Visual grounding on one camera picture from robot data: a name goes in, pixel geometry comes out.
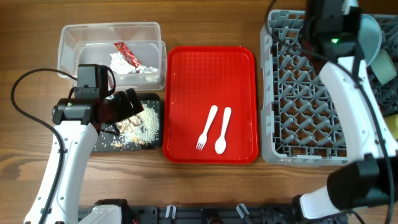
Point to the rice and food scraps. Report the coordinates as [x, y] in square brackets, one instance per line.
[139, 130]

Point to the red serving tray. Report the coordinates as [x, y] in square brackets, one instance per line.
[198, 78]

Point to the grey dishwasher rack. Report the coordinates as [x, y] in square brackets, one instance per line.
[300, 126]

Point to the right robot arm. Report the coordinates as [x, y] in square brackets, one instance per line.
[330, 39]

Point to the clear plastic bin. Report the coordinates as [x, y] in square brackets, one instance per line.
[93, 44]

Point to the yellow cup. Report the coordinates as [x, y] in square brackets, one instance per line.
[392, 124]

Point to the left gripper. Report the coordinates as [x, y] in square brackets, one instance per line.
[127, 109]

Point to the light blue plate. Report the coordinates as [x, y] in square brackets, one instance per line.
[370, 38]

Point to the mint green bowl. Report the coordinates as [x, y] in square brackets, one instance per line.
[383, 67]

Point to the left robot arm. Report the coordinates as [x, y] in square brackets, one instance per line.
[78, 121]

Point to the black tray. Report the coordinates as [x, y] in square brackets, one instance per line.
[111, 133]

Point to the white plastic fork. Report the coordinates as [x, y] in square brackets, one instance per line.
[203, 136]

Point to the white plastic spoon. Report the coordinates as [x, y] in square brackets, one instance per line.
[220, 144]

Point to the red snack wrapper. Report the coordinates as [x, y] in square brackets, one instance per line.
[127, 54]

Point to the white napkin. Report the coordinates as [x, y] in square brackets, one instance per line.
[119, 65]

